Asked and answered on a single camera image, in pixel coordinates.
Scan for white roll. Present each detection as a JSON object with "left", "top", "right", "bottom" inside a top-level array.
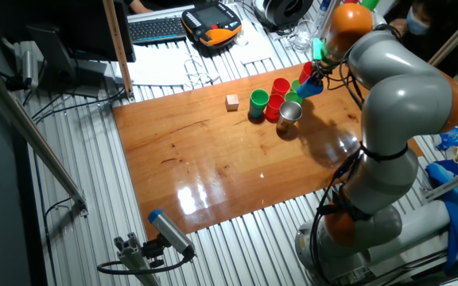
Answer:
[{"left": 366, "top": 199, "right": 452, "bottom": 265}]

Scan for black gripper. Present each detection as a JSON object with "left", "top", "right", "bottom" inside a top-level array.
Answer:
[{"left": 310, "top": 62, "right": 333, "bottom": 87}]

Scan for aluminium frame post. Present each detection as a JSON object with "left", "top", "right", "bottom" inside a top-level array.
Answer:
[{"left": 318, "top": 0, "right": 341, "bottom": 39}]

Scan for white printed paper sheet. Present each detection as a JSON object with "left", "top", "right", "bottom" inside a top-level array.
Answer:
[{"left": 125, "top": 41, "right": 224, "bottom": 93}]

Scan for blue tissue packet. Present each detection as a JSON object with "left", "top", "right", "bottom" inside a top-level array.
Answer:
[{"left": 437, "top": 126, "right": 458, "bottom": 151}]

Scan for white blank paper sheet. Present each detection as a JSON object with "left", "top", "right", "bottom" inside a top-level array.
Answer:
[{"left": 228, "top": 15, "right": 284, "bottom": 60}]

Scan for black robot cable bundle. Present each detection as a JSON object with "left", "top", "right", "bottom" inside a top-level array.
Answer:
[{"left": 308, "top": 23, "right": 373, "bottom": 285}]

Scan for white charger with cable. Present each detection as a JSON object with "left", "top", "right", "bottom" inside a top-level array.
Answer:
[{"left": 181, "top": 50, "right": 223, "bottom": 91}]

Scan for black table cables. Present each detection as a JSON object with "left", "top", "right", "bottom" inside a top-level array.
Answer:
[{"left": 21, "top": 85, "right": 127, "bottom": 125}]

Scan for clear plastic bottle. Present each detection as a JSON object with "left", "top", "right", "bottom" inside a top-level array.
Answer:
[{"left": 315, "top": 0, "right": 332, "bottom": 28}]

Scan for silver camera with blue end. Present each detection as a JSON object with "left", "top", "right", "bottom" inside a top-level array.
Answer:
[{"left": 147, "top": 208, "right": 197, "bottom": 259}]

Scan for black computer keyboard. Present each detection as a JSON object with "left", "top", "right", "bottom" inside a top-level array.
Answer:
[{"left": 126, "top": 5, "right": 196, "bottom": 45}]

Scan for black filament spool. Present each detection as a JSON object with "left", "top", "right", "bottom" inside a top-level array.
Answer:
[{"left": 252, "top": 0, "right": 314, "bottom": 31}]

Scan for black computer monitor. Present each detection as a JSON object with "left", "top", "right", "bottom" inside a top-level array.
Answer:
[{"left": 0, "top": 0, "right": 137, "bottom": 99}]

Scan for wooden frame beam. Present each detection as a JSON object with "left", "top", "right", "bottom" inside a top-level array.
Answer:
[{"left": 427, "top": 2, "right": 458, "bottom": 68}]

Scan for light wooden cube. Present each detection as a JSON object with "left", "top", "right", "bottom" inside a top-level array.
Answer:
[{"left": 224, "top": 94, "right": 240, "bottom": 112}]

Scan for aluminium frame strut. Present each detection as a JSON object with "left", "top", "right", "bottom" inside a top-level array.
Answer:
[{"left": 0, "top": 55, "right": 90, "bottom": 218}]

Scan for wooden frame post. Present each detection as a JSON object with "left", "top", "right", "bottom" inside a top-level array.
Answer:
[{"left": 102, "top": 0, "right": 136, "bottom": 101}]

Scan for aluminium profile camera stand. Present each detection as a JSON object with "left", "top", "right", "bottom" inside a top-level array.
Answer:
[{"left": 113, "top": 232, "right": 162, "bottom": 286}]

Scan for aluminium profile bar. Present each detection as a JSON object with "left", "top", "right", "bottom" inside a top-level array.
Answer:
[{"left": 420, "top": 163, "right": 458, "bottom": 202}]

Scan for black camera cable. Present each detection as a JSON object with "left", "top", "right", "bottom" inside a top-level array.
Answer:
[{"left": 96, "top": 253, "right": 193, "bottom": 276}]

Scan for red plastic cup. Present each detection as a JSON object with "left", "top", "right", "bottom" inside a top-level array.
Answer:
[
  {"left": 298, "top": 60, "right": 314, "bottom": 85},
  {"left": 265, "top": 93, "right": 285, "bottom": 123},
  {"left": 270, "top": 77, "right": 292, "bottom": 98}
]

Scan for orange and black teach pendant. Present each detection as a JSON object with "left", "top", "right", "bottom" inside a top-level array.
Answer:
[{"left": 180, "top": 1, "right": 243, "bottom": 49}]

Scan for stainless steel cup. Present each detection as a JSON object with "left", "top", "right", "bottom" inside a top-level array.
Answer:
[{"left": 276, "top": 100, "right": 304, "bottom": 133}]

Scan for person in dark sleeve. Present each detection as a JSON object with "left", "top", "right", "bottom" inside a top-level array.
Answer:
[{"left": 128, "top": 0, "right": 153, "bottom": 15}]

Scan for silver cylinder device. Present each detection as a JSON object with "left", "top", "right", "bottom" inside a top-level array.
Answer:
[{"left": 21, "top": 49, "right": 41, "bottom": 91}]

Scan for clear drinking glass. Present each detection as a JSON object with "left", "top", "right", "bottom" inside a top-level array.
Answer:
[{"left": 290, "top": 18, "right": 318, "bottom": 52}]

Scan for masked person with dark hair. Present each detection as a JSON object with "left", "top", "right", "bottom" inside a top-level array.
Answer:
[{"left": 383, "top": 0, "right": 458, "bottom": 79}]

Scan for varnished wooden board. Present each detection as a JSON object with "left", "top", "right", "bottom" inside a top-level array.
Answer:
[{"left": 111, "top": 63, "right": 425, "bottom": 242}]

